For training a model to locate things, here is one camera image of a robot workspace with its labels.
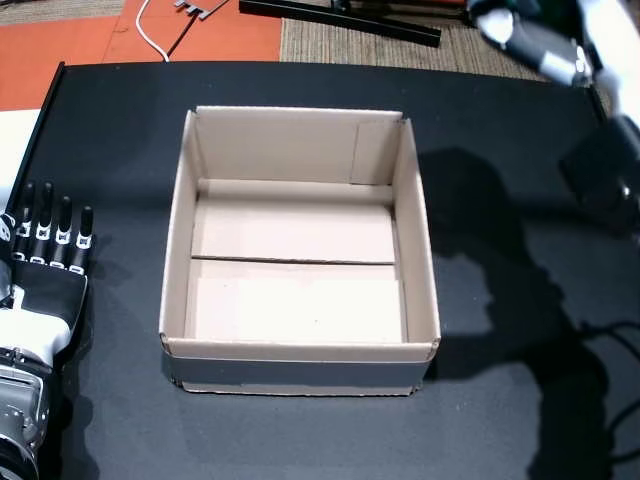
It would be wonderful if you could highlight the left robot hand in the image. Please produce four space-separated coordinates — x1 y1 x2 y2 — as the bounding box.
0 180 96 369

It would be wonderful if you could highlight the open cardboard box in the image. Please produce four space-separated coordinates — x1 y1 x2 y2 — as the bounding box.
158 104 442 399

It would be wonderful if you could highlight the grey comb-shaped metal bracket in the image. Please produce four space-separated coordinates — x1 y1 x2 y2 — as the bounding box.
173 0 211 22

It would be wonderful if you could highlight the thin black cable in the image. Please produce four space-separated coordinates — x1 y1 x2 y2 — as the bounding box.
167 0 231 59

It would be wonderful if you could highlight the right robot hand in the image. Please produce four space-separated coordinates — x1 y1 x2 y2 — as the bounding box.
469 0 629 119

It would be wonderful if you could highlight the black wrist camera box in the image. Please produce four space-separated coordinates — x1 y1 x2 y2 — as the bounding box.
558 114 640 236

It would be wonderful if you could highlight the black stand frame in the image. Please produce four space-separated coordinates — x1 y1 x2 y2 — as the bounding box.
329 0 476 26

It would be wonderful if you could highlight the white cable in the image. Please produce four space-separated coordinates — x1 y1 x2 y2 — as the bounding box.
136 0 171 62

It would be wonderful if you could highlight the beige woven carpet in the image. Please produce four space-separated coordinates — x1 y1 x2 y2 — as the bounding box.
279 0 614 119

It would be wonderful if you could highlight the black metal bar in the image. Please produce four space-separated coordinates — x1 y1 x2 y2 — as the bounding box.
238 0 442 49

